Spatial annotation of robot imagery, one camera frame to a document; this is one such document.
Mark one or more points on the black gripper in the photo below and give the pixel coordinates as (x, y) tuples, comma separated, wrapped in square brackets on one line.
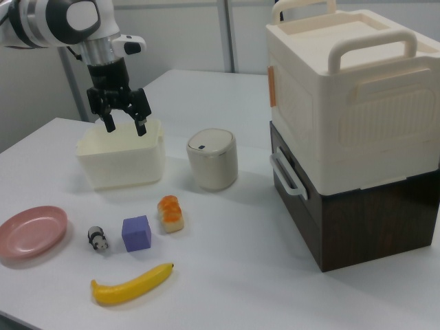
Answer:
[(108, 82)]

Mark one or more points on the purple cube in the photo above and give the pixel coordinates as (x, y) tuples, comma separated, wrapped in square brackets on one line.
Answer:
[(137, 235)]

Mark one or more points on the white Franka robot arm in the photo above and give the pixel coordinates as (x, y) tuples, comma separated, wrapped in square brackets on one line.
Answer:
[(51, 20)]

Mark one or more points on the pink plate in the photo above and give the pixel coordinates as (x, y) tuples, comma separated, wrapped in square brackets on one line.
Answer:
[(31, 233)]

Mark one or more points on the white rectangular plastic bin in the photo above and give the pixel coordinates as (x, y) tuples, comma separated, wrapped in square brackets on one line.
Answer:
[(120, 168)]

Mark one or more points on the small cream lidded trash can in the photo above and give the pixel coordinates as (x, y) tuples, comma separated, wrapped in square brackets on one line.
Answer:
[(213, 165)]

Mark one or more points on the toy bread loaf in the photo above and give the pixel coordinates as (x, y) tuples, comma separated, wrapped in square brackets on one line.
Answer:
[(170, 216)]

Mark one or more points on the small panda figurine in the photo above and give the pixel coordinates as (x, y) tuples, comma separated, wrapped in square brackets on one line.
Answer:
[(98, 239)]

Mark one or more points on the yellow toy banana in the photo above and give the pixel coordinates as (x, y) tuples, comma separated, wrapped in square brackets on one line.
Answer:
[(130, 287)]

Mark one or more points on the grey metal frame post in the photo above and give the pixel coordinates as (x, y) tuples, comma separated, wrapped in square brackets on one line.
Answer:
[(229, 34)]

